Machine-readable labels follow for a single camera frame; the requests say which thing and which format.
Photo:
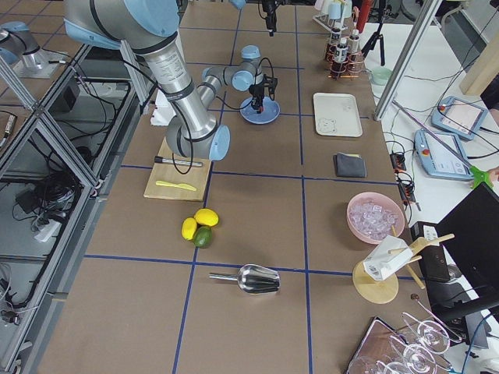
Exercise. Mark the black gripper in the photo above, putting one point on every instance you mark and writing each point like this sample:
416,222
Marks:
269,15
256,91

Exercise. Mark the blue round plate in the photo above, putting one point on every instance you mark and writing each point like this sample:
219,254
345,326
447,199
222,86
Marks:
271,110

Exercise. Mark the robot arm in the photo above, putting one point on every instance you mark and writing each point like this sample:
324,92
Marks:
151,29
239,4

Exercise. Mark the tea bottle front left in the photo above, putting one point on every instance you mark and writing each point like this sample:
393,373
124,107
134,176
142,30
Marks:
332,42

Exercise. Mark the tea bottle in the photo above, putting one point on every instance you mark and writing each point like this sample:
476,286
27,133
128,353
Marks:
332,42
353,46
340,55

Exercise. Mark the cream bear tray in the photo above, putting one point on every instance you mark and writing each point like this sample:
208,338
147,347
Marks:
336,114

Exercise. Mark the tea bottle back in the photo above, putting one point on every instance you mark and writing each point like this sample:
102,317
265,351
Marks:
340,55

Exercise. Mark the tea bottle front right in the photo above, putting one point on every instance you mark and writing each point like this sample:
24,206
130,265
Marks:
353,46

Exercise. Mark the wooden cutting board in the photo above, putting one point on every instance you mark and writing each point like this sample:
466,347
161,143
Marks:
196,177

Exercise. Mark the red bottle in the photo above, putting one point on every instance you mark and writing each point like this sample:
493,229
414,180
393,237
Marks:
364,13

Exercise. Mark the small black tripod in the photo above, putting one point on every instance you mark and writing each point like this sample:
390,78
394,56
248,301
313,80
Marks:
377,36

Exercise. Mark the yellow plastic knife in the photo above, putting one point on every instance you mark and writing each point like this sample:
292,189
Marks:
184,186

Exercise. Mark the grey folded cloth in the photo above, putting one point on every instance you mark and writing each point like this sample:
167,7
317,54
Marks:
349,166

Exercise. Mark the large yellow lemon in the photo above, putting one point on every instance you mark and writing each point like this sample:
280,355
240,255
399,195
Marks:
206,217

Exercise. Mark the green bowl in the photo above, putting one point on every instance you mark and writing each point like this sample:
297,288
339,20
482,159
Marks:
380,75

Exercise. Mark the small yellow lemon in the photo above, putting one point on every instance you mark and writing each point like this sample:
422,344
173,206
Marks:
188,229

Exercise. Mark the green lime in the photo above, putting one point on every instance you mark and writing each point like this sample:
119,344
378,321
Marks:
202,237

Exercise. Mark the pink bowl of ice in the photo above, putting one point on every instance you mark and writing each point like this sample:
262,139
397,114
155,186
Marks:
372,217

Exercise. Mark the steel ice scoop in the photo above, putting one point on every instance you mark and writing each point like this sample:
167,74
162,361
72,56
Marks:
252,279

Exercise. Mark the teach pendant near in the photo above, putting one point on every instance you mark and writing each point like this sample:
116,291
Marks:
437,161

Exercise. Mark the teach pendant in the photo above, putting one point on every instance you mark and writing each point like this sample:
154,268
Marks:
437,161
460,117

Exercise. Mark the teach pendant far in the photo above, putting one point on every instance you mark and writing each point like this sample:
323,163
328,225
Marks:
460,117

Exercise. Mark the white carton on stand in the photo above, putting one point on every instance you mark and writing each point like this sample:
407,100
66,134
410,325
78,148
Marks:
387,258

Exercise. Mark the round wooden stand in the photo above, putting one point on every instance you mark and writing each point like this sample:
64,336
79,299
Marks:
382,292

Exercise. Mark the black monitor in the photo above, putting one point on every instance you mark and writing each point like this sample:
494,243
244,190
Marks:
474,248

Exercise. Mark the wine glass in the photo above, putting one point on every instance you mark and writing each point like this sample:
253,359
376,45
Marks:
431,332

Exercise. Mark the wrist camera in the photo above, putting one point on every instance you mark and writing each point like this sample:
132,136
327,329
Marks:
270,83

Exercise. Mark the white wire cup rack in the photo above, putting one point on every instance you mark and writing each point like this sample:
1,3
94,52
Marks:
333,13

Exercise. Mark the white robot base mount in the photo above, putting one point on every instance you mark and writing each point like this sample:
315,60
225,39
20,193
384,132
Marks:
163,111

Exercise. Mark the copper wire bottle rack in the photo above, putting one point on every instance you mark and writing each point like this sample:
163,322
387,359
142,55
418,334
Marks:
350,70

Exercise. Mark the steel knife handle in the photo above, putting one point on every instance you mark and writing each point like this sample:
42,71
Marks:
165,160

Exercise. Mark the aluminium frame post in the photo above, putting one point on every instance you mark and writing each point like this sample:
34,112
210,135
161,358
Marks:
423,20

